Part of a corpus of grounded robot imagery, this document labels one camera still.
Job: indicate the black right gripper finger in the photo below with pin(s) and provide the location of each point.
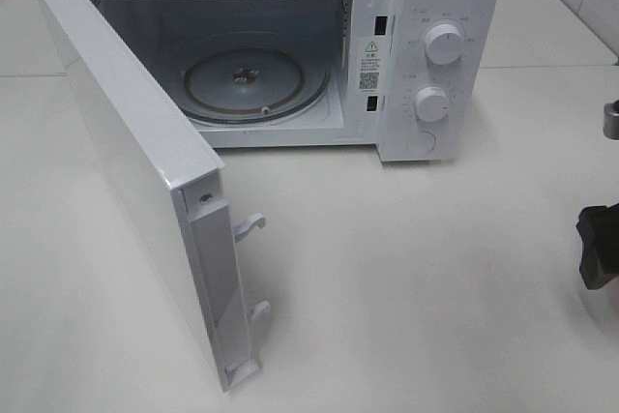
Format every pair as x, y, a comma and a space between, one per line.
598, 229

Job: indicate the round white door button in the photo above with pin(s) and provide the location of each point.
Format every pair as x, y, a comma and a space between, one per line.
420, 144

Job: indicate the white microwave door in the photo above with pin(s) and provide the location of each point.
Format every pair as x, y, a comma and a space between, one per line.
168, 179

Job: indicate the lower white timer knob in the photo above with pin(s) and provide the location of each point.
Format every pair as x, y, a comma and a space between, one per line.
431, 104

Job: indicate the upper white power knob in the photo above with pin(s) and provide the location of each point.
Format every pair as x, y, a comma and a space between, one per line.
443, 42

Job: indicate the white microwave oven body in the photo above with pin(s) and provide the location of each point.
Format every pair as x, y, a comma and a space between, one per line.
374, 49

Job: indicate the glass microwave turntable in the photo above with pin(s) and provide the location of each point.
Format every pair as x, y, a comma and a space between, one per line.
247, 78

